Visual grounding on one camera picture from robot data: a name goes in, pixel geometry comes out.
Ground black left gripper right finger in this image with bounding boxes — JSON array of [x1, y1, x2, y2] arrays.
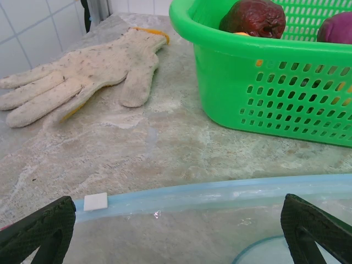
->
[[279, 193, 352, 264]]

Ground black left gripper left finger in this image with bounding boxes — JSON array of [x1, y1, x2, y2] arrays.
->
[[0, 195, 77, 264]]

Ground white zipper slider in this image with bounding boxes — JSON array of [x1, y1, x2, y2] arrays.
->
[[83, 192, 108, 212]]

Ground clear zip-top bag blue zipper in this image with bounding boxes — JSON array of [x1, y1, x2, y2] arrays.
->
[[73, 173, 352, 264]]

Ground pink item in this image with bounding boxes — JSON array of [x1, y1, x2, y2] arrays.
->
[[316, 11, 352, 45]]

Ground dark red toy fruit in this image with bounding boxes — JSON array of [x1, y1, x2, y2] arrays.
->
[[219, 0, 287, 40]]

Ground green perforated plastic basket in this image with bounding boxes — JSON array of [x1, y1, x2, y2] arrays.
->
[[168, 0, 352, 149]]

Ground cream knitted work glove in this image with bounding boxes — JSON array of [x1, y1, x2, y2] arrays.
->
[[0, 26, 171, 129]]

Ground aluminium corner post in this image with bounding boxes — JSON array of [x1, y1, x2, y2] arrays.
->
[[89, 0, 112, 25]]

